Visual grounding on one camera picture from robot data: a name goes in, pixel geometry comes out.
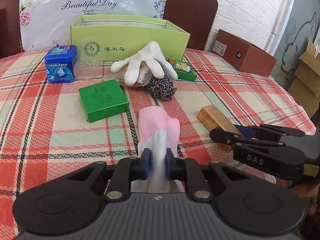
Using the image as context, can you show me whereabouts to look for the white glove with pink cuff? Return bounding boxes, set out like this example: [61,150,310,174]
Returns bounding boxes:
[131,106,184,193]

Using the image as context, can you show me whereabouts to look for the white work glove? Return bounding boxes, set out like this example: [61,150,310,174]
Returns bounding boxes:
[111,41,178,86]

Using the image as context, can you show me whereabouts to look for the clear plastic cup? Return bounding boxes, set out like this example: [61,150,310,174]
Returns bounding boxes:
[74,38,102,80]

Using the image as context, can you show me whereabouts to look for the golden orange small box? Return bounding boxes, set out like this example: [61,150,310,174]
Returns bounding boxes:
[196,104,243,153]

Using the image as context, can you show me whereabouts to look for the cardboard boxes on floor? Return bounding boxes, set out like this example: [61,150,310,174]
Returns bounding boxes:
[288,31,320,118]

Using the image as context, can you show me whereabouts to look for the green flat box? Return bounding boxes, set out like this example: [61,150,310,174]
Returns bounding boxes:
[79,80,130,123]

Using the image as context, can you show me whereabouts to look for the brown cardboard box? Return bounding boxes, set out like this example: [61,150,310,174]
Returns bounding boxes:
[213,29,277,77]

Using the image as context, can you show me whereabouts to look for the green floral small box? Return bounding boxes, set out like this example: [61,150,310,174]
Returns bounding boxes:
[168,59,197,82]

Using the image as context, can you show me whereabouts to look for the steel wool scrubber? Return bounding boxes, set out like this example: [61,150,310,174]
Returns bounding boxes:
[145,73,177,100]

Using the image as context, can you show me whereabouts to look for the plaid bed sheet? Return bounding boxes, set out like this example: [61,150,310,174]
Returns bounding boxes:
[1,50,315,239]

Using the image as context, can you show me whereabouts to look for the toothpick container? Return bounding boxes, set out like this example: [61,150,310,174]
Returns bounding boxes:
[117,63,154,88]

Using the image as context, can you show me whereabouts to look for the blue gum container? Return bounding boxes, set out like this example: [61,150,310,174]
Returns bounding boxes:
[44,45,77,83]

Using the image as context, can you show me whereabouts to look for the dark brown wooden headboard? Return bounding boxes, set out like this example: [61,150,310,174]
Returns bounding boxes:
[1,0,218,58]

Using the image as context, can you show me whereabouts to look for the large green cardboard box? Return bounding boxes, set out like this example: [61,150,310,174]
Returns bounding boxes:
[71,15,190,61]

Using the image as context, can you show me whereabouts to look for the floral Beautiful Day pillow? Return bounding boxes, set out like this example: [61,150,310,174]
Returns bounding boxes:
[19,0,167,51]

